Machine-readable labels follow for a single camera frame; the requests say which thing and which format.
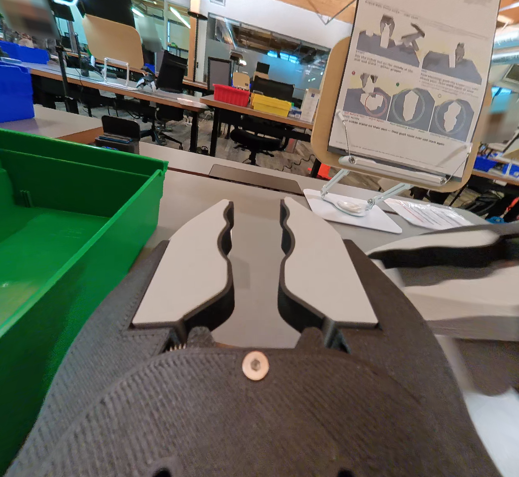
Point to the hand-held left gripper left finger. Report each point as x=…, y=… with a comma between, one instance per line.
x=190, y=266

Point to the black charger case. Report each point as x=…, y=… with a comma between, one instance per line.
x=119, y=134

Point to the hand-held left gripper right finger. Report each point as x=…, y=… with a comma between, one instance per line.
x=324, y=270

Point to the red plastic bin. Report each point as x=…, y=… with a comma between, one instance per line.
x=231, y=95

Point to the green plastic bin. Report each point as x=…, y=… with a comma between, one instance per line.
x=61, y=242

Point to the black office chair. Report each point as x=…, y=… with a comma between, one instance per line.
x=255, y=140
x=170, y=75

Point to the orange cone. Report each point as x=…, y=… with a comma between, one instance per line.
x=323, y=170

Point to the blue plastic bin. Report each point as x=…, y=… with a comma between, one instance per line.
x=14, y=92

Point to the yellow plastic bin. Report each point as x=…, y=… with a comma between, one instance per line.
x=271, y=105

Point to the wooden office table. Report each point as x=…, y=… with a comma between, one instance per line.
x=121, y=88
x=227, y=105

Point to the paper sheet with lines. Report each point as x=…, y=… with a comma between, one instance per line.
x=429, y=213

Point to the printed instruction sheet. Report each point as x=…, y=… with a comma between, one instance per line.
x=425, y=39

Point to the rounded wooden board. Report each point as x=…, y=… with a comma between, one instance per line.
x=115, y=41

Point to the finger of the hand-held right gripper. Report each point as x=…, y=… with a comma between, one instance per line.
x=470, y=306
x=438, y=242

